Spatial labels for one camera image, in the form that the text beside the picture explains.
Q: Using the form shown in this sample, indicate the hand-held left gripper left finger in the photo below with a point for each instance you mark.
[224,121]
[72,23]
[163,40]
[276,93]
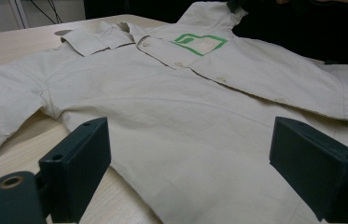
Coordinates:
[75,168]

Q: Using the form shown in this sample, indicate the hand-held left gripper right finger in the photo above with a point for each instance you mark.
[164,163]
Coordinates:
[314,168]

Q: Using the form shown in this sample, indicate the beige short-sleeved shirt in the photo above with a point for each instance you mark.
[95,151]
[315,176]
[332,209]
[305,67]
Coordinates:
[162,124]

